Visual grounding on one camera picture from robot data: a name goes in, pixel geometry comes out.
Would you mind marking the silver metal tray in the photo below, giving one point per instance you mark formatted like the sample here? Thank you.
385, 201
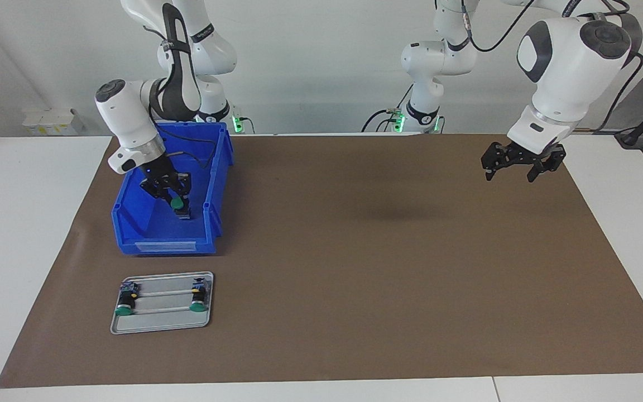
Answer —
165, 321

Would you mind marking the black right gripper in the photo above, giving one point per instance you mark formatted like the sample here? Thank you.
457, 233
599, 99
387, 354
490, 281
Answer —
159, 176

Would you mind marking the blue plastic storage bin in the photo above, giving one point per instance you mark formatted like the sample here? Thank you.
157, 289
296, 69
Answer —
154, 234

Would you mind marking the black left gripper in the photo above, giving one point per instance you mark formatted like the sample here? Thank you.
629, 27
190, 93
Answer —
522, 153

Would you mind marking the brown paper table mat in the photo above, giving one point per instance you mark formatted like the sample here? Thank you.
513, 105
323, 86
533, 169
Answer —
327, 307

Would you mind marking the green push button switch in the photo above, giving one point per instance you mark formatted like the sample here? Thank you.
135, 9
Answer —
177, 204
198, 301
126, 304

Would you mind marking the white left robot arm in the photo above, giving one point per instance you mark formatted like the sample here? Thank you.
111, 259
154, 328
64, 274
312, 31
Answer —
567, 72

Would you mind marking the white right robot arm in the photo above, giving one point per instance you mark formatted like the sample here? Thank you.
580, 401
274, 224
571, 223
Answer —
129, 117

